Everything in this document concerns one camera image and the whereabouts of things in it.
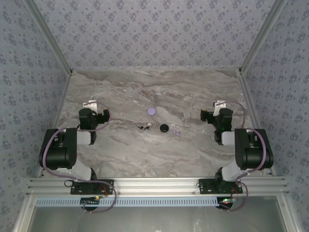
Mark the black earbud charging case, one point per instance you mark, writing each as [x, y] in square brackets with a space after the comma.
[164, 127]

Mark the purple earbud charging case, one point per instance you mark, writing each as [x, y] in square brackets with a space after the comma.
[151, 111]

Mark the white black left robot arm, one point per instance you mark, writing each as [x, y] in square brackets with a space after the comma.
[84, 138]

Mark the black controller board with light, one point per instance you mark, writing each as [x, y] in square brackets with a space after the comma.
[227, 201]
[90, 202]

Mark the grey metal panel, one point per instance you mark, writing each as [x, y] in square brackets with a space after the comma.
[154, 220]

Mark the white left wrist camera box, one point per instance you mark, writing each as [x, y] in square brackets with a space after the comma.
[89, 104]

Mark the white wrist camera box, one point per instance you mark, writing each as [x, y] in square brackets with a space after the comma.
[220, 105]
[89, 104]

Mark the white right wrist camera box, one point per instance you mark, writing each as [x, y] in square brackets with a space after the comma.
[220, 105]

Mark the aluminium table side rail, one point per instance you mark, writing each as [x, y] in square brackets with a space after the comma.
[251, 108]

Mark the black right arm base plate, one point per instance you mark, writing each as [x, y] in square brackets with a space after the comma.
[205, 187]

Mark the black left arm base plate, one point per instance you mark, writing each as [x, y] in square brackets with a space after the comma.
[79, 191]

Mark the aluminium mounting rail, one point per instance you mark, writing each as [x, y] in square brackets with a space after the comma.
[154, 184]

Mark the aluminium frame post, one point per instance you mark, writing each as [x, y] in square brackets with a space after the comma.
[48, 36]
[263, 36]

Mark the aluminium lower frame bar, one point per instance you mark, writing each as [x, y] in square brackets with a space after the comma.
[288, 224]
[23, 224]

